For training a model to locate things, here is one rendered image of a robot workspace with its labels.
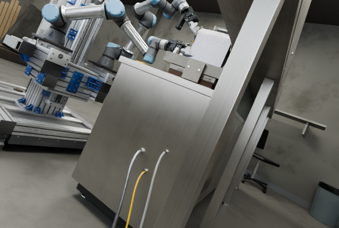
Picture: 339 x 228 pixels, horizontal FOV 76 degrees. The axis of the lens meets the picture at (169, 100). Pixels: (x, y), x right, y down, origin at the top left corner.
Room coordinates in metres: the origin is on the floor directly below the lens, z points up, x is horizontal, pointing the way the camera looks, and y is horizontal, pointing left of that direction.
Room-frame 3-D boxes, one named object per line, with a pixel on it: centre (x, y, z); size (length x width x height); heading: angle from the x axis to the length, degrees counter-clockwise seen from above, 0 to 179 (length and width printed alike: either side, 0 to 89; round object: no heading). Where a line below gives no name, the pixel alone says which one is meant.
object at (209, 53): (1.38, -0.10, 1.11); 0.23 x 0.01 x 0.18; 64
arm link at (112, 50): (2.02, 0.68, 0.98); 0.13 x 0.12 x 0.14; 125
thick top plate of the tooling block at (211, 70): (1.25, -0.08, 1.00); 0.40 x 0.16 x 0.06; 64
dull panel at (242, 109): (2.30, -0.80, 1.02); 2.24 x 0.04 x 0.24; 154
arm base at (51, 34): (1.61, 0.98, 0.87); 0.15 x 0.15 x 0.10
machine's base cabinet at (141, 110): (2.31, -0.47, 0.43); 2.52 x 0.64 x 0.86; 154
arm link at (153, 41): (1.55, 0.26, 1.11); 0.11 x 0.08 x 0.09; 64
